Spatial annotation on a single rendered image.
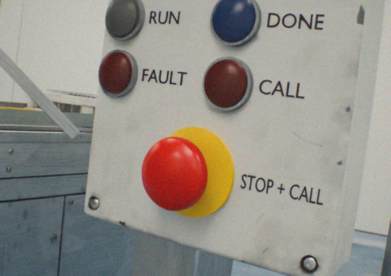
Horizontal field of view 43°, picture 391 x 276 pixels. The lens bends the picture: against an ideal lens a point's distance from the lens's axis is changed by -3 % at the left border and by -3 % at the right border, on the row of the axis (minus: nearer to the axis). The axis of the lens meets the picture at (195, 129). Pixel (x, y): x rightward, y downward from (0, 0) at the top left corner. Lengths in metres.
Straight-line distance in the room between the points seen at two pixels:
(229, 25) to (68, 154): 0.97
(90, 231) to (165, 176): 1.14
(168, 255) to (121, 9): 0.18
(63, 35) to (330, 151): 5.04
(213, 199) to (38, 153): 0.89
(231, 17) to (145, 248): 0.20
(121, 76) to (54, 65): 4.96
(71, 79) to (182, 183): 4.87
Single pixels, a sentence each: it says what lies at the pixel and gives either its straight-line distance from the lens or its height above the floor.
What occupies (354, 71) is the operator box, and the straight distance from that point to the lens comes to 0.26.
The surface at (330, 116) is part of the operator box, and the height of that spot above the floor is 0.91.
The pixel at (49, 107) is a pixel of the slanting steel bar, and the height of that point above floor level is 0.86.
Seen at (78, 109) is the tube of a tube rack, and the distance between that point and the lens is 1.35.
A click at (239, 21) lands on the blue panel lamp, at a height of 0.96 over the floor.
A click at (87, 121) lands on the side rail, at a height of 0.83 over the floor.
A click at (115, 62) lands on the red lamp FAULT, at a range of 0.33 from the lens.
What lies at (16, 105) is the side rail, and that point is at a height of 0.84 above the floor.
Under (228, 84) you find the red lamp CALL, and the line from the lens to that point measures 0.28.
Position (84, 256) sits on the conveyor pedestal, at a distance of 1.42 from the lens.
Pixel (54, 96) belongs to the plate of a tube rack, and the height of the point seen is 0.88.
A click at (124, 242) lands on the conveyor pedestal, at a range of 1.53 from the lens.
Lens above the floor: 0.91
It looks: 3 degrees down
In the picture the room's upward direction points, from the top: 7 degrees clockwise
